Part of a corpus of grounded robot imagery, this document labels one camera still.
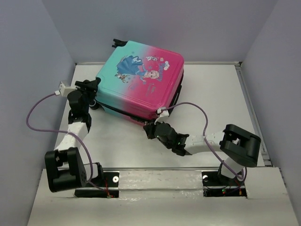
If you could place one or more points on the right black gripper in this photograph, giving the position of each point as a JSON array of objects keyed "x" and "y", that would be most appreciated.
[{"x": 149, "y": 129}]

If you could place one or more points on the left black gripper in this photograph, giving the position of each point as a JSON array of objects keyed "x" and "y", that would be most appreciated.
[{"x": 91, "y": 87}]

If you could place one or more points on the pink and teal suitcase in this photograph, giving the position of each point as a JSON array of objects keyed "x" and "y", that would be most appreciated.
[{"x": 137, "y": 80}]

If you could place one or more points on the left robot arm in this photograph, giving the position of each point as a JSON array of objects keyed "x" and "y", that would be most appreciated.
[{"x": 69, "y": 165}]

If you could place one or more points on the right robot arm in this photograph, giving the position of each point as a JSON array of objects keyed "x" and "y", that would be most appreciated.
[{"x": 235, "y": 148}]

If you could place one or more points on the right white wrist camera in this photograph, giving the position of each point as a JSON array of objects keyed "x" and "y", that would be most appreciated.
[{"x": 162, "y": 115}]

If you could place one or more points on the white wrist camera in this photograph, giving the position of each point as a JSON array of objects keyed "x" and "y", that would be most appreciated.
[
  {"x": 65, "y": 88},
  {"x": 162, "y": 115}
]

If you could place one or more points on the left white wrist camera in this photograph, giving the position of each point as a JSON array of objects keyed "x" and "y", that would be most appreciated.
[{"x": 65, "y": 88}]

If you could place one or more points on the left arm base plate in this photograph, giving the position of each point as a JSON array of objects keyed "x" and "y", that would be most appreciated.
[{"x": 108, "y": 187}]

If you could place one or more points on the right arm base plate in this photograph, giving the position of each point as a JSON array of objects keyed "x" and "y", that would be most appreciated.
[{"x": 216, "y": 185}]

